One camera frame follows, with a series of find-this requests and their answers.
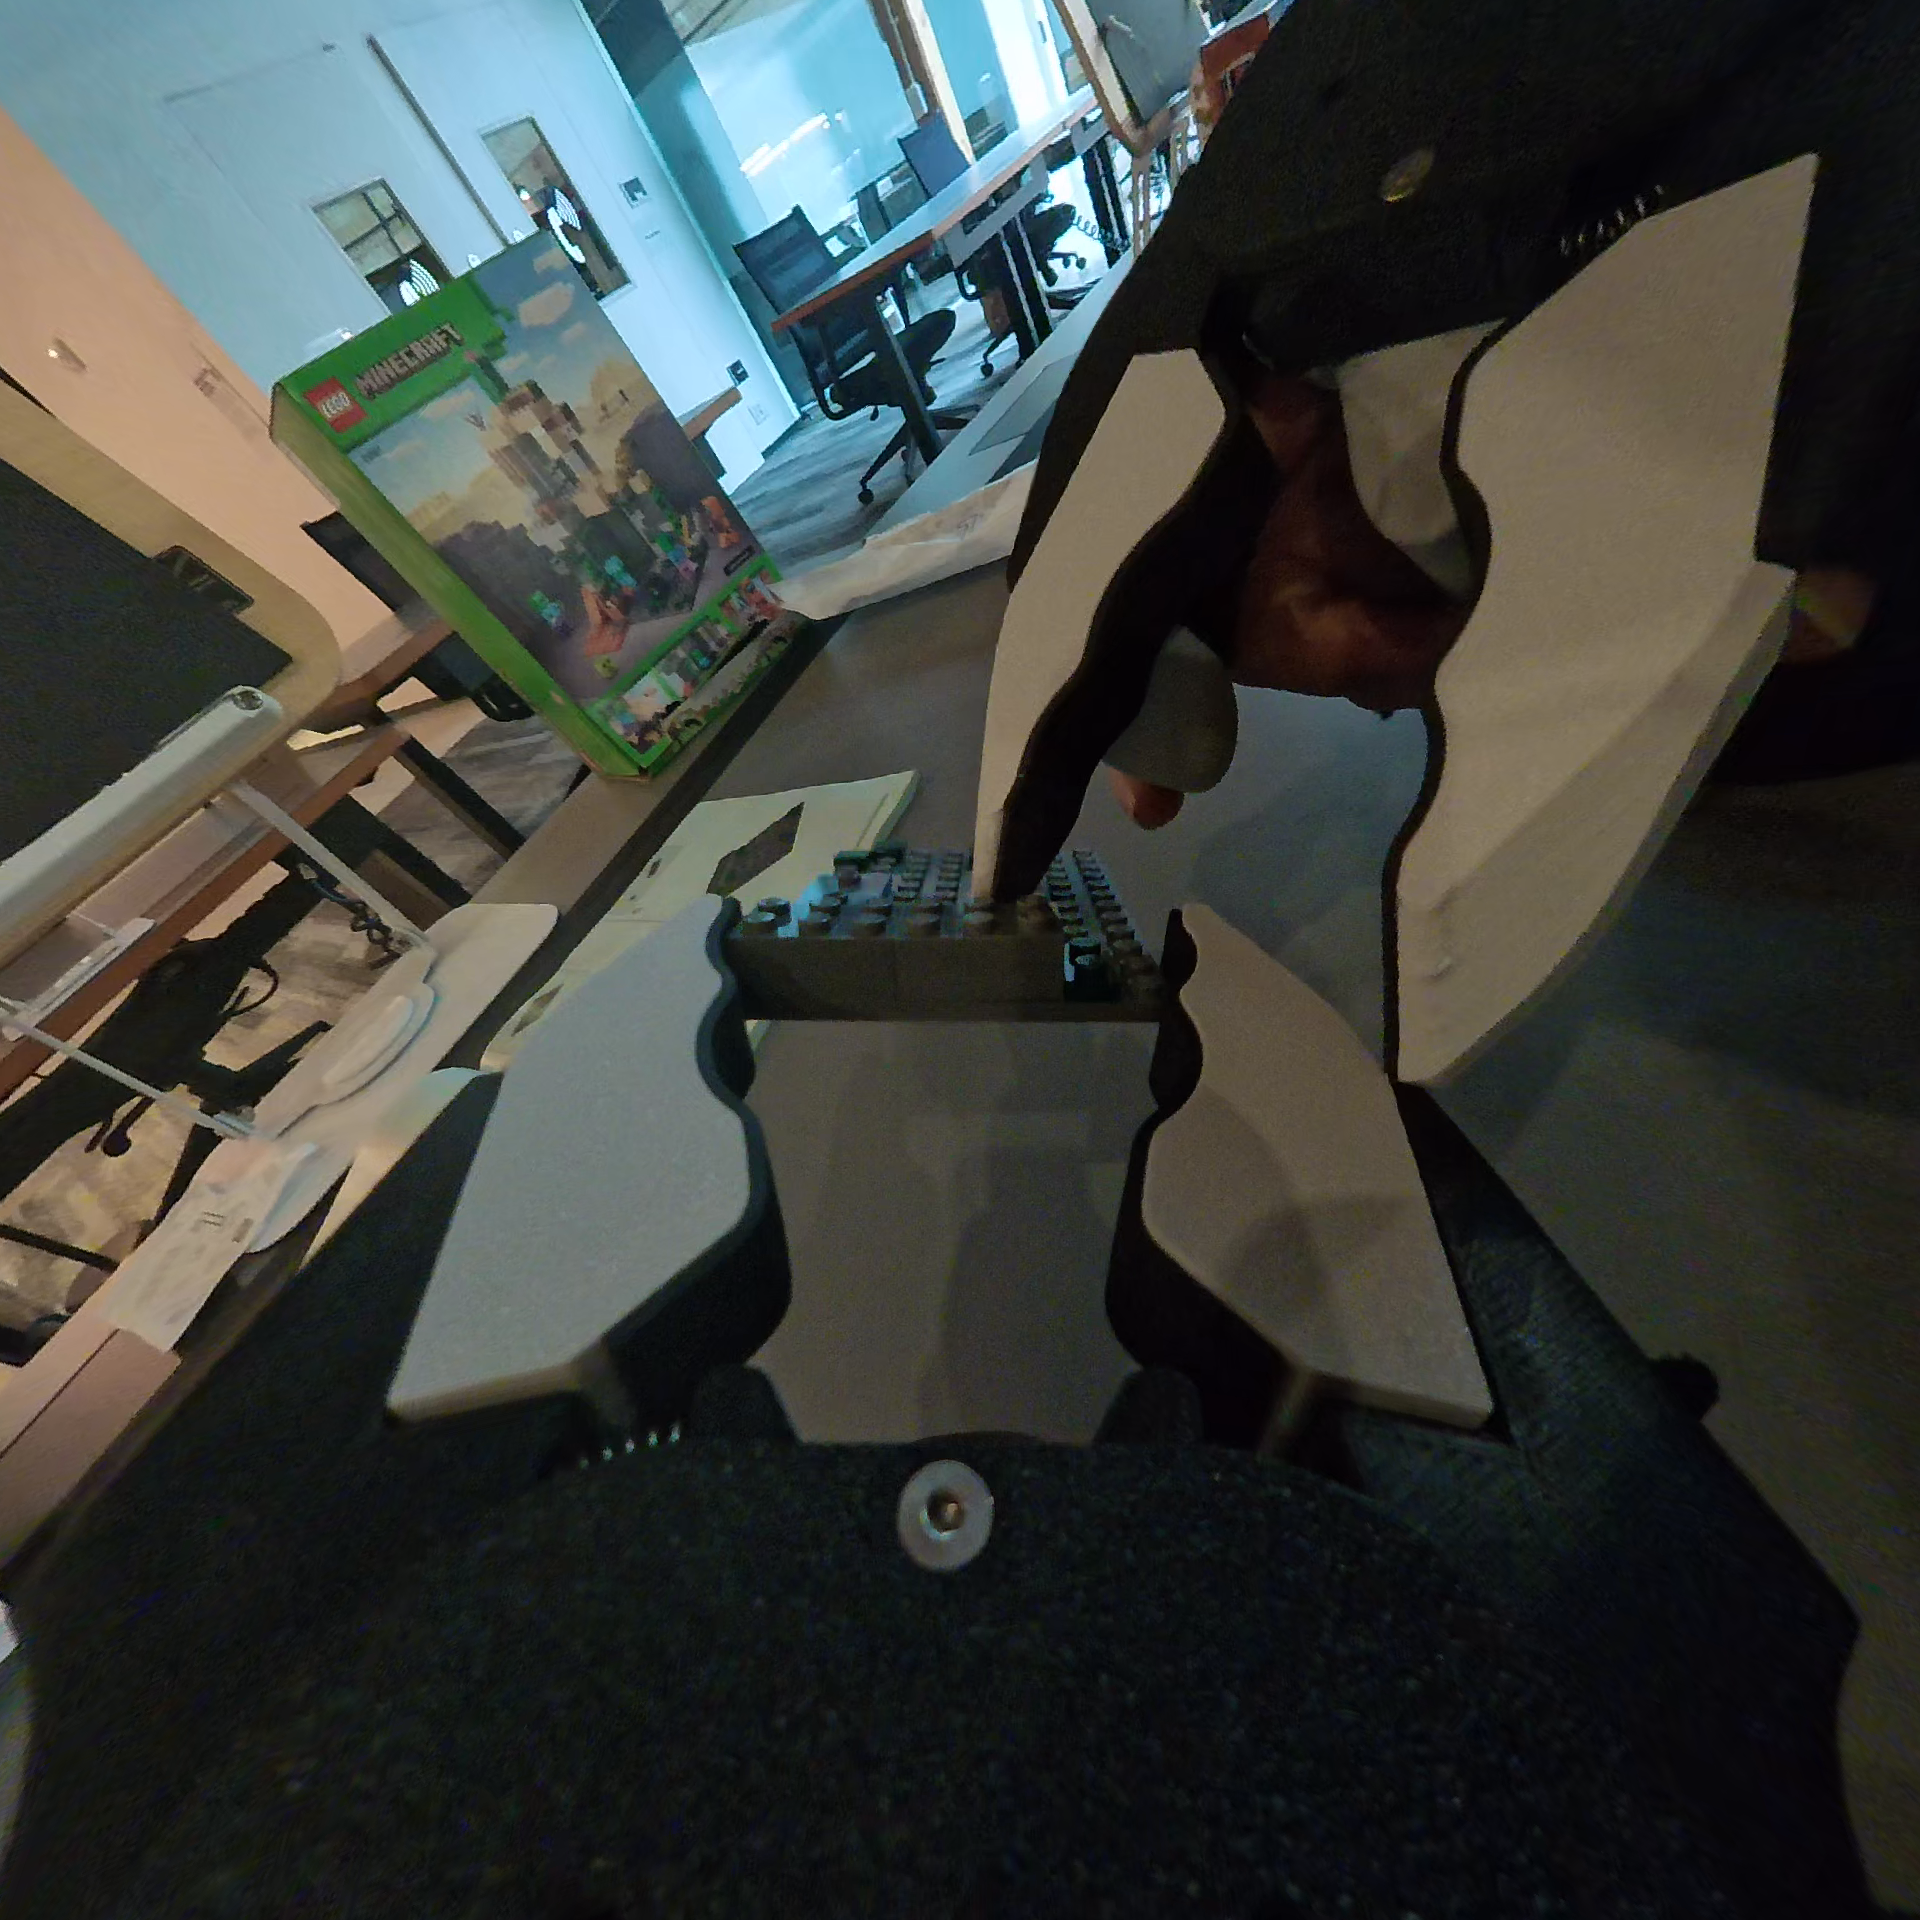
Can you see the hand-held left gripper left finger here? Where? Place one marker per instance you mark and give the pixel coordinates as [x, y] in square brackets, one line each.
[600, 1187]

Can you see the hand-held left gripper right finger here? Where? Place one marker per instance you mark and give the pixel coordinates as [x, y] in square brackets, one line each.
[1304, 1200]

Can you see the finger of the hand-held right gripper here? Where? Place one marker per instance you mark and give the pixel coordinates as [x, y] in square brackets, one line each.
[1620, 523]
[1078, 523]

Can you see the grey studded building baseplate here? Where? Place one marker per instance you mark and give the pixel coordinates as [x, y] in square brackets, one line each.
[1108, 915]

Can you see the grey long building brick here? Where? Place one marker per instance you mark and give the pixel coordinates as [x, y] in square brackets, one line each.
[885, 966]

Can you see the wooden-edged side desk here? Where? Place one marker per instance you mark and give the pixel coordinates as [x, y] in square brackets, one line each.
[393, 659]

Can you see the person's right hand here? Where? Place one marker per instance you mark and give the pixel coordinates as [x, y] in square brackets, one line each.
[1320, 585]

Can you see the adjoining grey table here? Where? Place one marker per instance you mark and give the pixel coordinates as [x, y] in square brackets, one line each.
[983, 428]

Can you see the crumpled white paper bag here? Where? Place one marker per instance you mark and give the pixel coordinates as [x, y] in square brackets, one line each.
[932, 547]

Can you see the black office chair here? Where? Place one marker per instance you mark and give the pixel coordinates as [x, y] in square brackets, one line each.
[991, 254]
[179, 976]
[841, 345]

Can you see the dark green two-stud brick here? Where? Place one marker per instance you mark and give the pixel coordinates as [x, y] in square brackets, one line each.
[1108, 976]

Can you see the wooden background table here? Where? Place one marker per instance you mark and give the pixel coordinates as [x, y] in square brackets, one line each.
[900, 254]

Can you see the white printed leaflet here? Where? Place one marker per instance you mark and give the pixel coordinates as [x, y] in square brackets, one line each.
[210, 1245]

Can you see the colourful green-edged toy box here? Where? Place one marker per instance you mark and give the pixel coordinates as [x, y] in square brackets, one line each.
[573, 497]

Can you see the white-framed dark panel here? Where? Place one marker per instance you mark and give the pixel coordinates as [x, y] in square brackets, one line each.
[120, 632]

